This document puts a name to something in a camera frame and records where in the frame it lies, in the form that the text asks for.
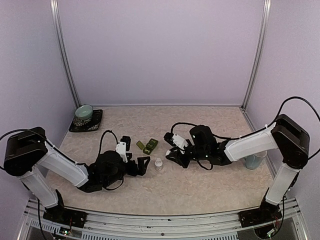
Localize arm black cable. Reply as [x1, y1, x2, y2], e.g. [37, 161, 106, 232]
[169, 121, 241, 140]
[98, 129, 119, 161]

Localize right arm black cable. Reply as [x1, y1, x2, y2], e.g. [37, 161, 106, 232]
[169, 121, 241, 140]

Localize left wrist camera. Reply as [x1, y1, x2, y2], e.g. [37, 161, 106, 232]
[115, 135, 133, 163]

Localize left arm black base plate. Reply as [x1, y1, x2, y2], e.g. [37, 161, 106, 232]
[43, 208, 88, 229]

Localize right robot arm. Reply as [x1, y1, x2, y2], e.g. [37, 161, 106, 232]
[163, 114, 310, 222]

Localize light green ceramic bowl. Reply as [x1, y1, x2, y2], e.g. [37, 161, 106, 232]
[74, 104, 94, 121]

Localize light blue mug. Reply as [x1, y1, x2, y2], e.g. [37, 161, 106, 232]
[244, 151, 267, 170]

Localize right aluminium corner post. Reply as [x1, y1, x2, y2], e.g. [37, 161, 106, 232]
[241, 0, 272, 112]

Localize aluminium front rail frame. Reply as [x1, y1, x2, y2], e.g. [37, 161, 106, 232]
[17, 197, 308, 240]

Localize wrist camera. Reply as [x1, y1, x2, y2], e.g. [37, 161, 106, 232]
[163, 132, 189, 154]
[115, 135, 133, 163]

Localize white pill bottle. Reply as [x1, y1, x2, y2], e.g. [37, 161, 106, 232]
[154, 158, 163, 171]

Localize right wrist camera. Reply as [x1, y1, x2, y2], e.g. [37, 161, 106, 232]
[163, 132, 189, 154]

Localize black patterned tray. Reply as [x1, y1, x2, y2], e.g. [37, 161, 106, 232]
[68, 109, 103, 133]

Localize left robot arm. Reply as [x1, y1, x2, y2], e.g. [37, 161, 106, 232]
[1, 126, 151, 223]

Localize green pill organizer box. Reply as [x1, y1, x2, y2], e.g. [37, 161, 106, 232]
[136, 138, 159, 155]

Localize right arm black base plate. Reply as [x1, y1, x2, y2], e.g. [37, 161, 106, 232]
[238, 208, 283, 228]

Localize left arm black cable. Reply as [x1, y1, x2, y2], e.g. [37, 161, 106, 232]
[98, 129, 119, 161]

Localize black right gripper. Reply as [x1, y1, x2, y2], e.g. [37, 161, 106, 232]
[165, 139, 208, 169]

